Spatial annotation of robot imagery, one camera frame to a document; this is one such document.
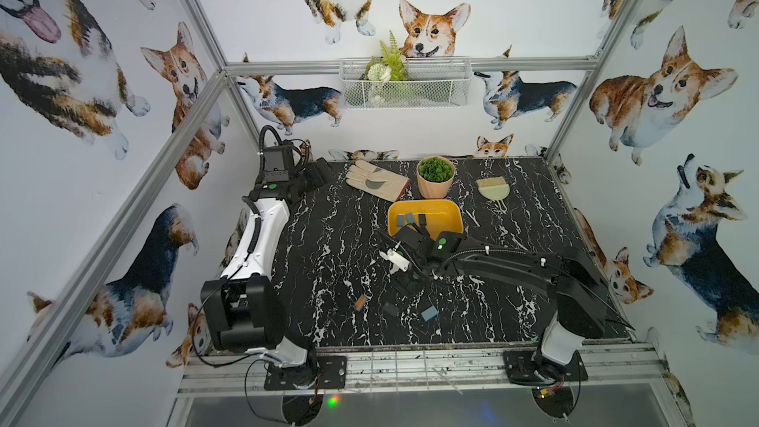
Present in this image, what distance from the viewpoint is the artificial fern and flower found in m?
0.81

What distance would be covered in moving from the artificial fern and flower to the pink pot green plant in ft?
0.94

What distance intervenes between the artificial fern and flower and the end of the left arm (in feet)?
0.93

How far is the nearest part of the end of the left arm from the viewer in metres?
0.59

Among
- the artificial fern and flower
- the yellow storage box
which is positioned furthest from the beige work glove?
the artificial fern and flower

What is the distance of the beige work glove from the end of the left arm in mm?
371

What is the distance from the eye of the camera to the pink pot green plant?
1029 millimetres

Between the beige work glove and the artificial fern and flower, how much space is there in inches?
13.5

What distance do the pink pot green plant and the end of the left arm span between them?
39cm

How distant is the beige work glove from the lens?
1.13m
